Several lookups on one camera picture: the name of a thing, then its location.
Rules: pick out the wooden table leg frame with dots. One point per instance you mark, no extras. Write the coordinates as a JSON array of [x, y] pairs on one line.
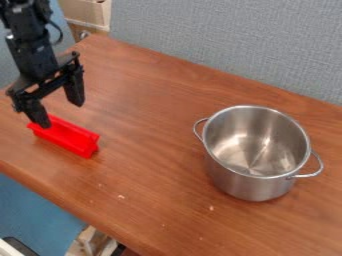
[[90, 243]]

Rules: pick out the red plastic block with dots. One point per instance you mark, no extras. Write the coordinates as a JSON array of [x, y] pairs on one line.
[[66, 135]]

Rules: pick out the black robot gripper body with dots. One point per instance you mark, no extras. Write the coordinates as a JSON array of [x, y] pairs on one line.
[[42, 71]]

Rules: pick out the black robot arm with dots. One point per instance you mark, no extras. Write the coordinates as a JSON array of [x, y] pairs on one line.
[[26, 18]]

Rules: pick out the beige wooden shelf unit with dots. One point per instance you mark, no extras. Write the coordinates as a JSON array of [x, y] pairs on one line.
[[86, 16]]

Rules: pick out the black and white floor object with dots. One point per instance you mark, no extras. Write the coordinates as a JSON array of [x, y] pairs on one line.
[[10, 247]]

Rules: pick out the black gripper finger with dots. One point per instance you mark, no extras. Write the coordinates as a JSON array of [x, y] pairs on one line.
[[36, 112], [73, 87]]

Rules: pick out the stainless steel pot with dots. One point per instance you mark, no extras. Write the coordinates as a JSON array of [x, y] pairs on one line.
[[256, 148]]

